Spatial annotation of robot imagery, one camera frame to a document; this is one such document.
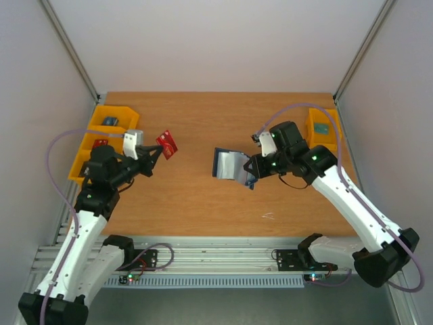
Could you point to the left controller board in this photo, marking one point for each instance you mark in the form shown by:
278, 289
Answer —
129, 278

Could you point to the yellow bin near left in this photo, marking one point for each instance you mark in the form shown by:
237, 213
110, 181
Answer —
76, 173

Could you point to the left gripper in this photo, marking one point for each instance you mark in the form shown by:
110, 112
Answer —
149, 160

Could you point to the red credit card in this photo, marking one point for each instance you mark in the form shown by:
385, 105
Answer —
167, 142

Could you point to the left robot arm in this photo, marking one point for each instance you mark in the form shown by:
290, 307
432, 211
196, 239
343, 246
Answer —
67, 291

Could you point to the yellow bin far left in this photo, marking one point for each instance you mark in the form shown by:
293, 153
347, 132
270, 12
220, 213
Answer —
126, 117

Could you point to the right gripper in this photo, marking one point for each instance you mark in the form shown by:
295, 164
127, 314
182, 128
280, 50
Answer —
258, 166

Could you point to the yellow bin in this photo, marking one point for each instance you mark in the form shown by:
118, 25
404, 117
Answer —
313, 139
126, 117
76, 173
112, 136

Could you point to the grey slotted cable duct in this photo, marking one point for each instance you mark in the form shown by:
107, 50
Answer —
206, 281

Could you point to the red card in bin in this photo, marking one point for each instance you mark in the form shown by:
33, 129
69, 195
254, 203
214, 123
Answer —
99, 142

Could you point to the teal card in bin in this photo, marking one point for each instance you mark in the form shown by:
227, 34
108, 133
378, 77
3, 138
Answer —
321, 128

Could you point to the right controller board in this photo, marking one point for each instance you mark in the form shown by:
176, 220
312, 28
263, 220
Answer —
315, 277

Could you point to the blue card in bin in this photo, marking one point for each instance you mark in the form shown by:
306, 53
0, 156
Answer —
110, 121

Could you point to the blue card holder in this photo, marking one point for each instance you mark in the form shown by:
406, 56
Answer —
229, 165

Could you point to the yellow bin middle left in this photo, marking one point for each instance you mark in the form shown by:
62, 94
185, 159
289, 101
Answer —
112, 136

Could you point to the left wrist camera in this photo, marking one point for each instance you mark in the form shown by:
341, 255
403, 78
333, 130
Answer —
132, 138

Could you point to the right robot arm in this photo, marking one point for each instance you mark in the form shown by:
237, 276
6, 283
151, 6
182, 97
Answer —
382, 247

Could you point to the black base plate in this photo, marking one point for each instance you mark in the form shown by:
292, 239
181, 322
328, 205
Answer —
148, 260
287, 260

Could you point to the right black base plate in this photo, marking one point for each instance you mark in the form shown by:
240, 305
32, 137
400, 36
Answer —
287, 260

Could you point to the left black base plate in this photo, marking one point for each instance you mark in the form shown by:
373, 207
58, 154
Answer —
148, 260

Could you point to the yellow bin right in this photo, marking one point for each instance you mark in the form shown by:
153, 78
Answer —
313, 139

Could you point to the controller board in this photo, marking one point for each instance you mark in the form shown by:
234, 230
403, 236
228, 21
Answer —
315, 277
129, 278

